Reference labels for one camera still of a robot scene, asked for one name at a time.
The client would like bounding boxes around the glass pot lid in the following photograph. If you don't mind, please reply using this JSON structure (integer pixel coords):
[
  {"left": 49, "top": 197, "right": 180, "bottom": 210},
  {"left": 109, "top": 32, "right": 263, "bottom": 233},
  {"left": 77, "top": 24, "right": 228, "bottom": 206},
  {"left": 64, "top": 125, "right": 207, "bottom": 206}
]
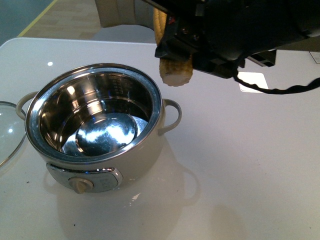
[{"left": 0, "top": 101, "right": 26, "bottom": 168}]

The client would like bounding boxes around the beige chair on left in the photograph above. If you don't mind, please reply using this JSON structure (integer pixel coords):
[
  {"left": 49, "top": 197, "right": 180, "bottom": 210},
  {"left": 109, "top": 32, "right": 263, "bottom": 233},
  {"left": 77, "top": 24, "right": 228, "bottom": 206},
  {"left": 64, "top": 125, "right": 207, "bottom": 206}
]
[{"left": 92, "top": 0, "right": 156, "bottom": 44}]

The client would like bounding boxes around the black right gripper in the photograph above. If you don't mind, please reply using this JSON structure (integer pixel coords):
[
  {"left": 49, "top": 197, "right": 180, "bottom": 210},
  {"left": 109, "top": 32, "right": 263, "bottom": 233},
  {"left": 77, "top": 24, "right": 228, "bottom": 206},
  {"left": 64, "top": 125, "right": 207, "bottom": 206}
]
[{"left": 149, "top": 0, "right": 320, "bottom": 79}]

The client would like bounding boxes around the table label sticker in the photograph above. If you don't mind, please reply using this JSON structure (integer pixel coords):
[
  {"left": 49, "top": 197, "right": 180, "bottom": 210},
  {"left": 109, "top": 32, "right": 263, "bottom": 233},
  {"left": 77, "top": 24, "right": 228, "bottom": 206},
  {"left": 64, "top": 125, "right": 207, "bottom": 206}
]
[{"left": 309, "top": 51, "right": 320, "bottom": 64}]

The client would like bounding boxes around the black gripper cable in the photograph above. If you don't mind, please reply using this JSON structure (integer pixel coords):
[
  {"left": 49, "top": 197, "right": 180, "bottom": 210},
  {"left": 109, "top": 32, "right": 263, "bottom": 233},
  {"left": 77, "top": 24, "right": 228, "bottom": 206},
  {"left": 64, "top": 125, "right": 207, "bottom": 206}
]
[{"left": 233, "top": 58, "right": 320, "bottom": 95}]

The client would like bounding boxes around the beige electric cooking pot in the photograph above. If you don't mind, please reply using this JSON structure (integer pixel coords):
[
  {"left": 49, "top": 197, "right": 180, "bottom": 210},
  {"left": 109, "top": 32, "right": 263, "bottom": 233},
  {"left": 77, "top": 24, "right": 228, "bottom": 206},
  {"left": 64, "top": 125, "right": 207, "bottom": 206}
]
[{"left": 15, "top": 63, "right": 181, "bottom": 194}]

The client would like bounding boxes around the yellow corn cob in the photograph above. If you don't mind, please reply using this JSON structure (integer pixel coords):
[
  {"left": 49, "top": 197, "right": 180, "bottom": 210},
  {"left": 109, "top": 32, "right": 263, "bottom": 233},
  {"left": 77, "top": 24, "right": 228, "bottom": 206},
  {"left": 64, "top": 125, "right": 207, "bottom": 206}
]
[{"left": 153, "top": 7, "right": 193, "bottom": 87}]

